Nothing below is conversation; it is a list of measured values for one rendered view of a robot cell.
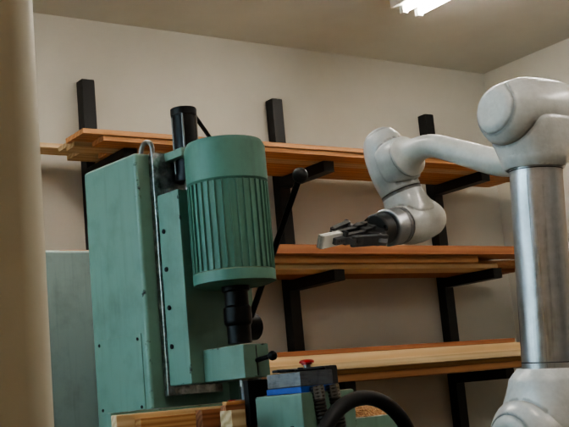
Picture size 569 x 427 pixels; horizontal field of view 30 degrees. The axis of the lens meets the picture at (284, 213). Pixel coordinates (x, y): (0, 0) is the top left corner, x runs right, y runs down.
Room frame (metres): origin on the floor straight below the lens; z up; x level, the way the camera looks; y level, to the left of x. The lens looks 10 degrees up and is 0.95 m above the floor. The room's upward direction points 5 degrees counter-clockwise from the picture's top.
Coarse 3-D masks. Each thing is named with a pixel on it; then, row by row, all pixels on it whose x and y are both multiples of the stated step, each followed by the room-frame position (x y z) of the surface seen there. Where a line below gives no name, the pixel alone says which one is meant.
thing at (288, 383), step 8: (304, 368) 2.13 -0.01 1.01; (312, 368) 2.11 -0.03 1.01; (328, 368) 2.10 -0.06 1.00; (336, 368) 2.12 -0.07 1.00; (272, 376) 2.07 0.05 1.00; (280, 376) 2.05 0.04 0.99; (288, 376) 2.04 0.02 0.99; (296, 376) 2.02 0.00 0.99; (304, 376) 2.02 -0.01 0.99; (312, 376) 2.04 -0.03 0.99; (320, 376) 2.05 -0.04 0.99; (328, 376) 2.06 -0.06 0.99; (336, 376) 2.12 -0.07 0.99; (272, 384) 2.07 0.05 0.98; (280, 384) 2.05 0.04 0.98; (288, 384) 2.04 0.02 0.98; (296, 384) 2.02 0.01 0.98; (304, 384) 2.02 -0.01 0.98; (312, 384) 2.03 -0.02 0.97; (320, 384) 2.05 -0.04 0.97; (328, 384) 2.06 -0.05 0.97; (272, 392) 2.07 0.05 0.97; (280, 392) 2.05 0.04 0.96; (288, 392) 2.04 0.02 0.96; (296, 392) 2.02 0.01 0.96
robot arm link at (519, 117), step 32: (512, 96) 1.90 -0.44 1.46; (544, 96) 1.92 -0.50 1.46; (480, 128) 1.97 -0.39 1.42; (512, 128) 1.91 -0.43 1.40; (544, 128) 1.92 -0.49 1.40; (512, 160) 1.96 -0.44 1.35; (544, 160) 1.94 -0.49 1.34; (512, 192) 1.99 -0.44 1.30; (544, 192) 1.95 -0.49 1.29; (512, 224) 2.01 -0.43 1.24; (544, 224) 1.95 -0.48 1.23; (544, 256) 1.96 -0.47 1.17; (544, 288) 1.96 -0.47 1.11; (544, 320) 1.96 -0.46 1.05; (544, 352) 1.97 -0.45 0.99; (512, 384) 1.99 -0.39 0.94; (544, 384) 1.94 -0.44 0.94; (512, 416) 1.94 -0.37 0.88; (544, 416) 1.92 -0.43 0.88
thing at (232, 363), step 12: (216, 348) 2.25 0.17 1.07; (228, 348) 2.22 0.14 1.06; (240, 348) 2.19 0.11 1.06; (252, 348) 2.20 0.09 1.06; (264, 348) 2.22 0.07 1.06; (204, 360) 2.28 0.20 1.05; (216, 360) 2.25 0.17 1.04; (228, 360) 2.22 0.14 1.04; (240, 360) 2.19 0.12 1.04; (252, 360) 2.20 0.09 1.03; (264, 360) 2.22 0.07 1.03; (204, 372) 2.28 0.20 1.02; (216, 372) 2.25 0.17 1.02; (228, 372) 2.22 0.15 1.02; (240, 372) 2.19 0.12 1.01; (252, 372) 2.19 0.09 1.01; (264, 372) 2.22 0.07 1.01; (240, 384) 2.23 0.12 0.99
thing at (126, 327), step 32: (128, 160) 2.32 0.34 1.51; (96, 192) 2.42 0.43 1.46; (128, 192) 2.33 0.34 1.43; (96, 224) 2.43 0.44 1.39; (128, 224) 2.33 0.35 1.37; (96, 256) 2.44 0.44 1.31; (128, 256) 2.34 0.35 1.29; (96, 288) 2.44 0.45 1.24; (128, 288) 2.34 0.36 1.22; (96, 320) 2.45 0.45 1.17; (128, 320) 2.35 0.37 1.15; (96, 352) 2.45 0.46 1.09; (128, 352) 2.35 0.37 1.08; (160, 352) 2.32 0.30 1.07; (128, 384) 2.36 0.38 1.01; (160, 384) 2.32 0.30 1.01; (224, 384) 2.44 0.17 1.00
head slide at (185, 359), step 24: (168, 192) 2.28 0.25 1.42; (168, 216) 2.29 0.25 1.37; (168, 240) 2.29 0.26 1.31; (168, 264) 2.29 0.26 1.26; (168, 288) 2.30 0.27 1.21; (192, 288) 2.27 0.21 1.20; (168, 312) 2.30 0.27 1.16; (192, 312) 2.27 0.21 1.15; (216, 312) 2.31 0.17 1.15; (168, 336) 2.31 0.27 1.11; (192, 336) 2.26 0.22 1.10; (216, 336) 2.31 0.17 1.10; (168, 360) 2.31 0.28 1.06; (192, 360) 2.26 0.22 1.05; (192, 384) 2.29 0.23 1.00
